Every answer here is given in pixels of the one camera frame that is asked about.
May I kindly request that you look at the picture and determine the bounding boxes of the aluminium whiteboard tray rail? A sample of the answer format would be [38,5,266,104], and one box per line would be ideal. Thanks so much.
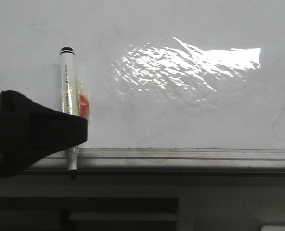
[22,147,285,175]

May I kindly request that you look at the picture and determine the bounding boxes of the red round magnet with tape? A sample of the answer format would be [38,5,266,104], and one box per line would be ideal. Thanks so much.
[75,80,91,123]

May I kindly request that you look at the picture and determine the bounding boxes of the dark shelf unit below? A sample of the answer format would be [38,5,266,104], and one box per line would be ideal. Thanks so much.
[0,197,179,231]

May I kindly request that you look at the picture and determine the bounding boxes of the white box bottom right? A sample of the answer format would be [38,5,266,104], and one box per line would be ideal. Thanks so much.
[261,225,285,231]

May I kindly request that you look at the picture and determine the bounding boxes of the white whiteboard surface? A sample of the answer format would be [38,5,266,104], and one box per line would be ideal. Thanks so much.
[0,0,285,149]

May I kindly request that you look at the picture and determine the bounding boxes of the white whiteboard marker pen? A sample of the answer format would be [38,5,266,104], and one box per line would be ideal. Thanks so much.
[60,47,79,180]

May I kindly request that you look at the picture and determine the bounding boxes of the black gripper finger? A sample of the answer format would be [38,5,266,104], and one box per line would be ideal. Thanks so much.
[0,90,88,178]

